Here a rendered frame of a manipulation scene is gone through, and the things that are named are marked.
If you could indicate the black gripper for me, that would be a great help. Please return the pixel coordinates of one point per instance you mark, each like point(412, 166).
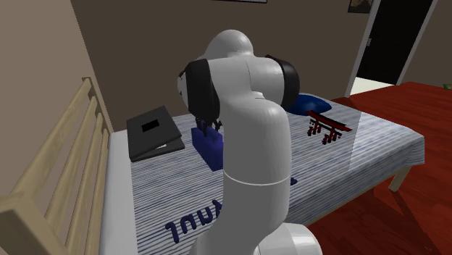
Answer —
point(202, 126)

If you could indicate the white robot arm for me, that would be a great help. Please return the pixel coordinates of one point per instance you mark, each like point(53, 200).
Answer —
point(254, 148)

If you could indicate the dark blue box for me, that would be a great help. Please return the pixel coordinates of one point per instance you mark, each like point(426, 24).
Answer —
point(208, 152)

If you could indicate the dark grey laptop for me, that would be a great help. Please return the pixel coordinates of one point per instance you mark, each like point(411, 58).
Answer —
point(155, 136)

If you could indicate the wooden bed with striped blanket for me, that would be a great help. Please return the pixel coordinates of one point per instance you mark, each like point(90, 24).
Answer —
point(166, 183)

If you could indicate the blue cushion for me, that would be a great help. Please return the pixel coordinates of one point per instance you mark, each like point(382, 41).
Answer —
point(310, 105)

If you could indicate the red torii gate figure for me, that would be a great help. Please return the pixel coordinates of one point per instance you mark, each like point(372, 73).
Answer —
point(326, 121)

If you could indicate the dark framed wall picture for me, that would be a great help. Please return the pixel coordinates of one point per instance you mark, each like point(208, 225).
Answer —
point(360, 5)

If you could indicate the dark doorway with white frame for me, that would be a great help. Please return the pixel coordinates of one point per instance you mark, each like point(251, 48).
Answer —
point(392, 39)

